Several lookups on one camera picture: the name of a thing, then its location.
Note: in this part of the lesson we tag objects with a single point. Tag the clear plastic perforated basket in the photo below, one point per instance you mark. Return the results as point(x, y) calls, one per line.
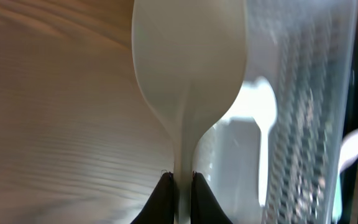
point(304, 49)

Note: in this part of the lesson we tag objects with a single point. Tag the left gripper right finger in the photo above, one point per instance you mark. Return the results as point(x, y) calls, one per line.
point(205, 209)

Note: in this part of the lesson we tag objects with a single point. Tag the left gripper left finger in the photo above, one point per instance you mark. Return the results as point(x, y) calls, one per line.
point(159, 209)

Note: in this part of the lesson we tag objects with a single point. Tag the white plastic spoon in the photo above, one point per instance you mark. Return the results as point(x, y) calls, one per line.
point(256, 101)
point(189, 59)
point(349, 151)

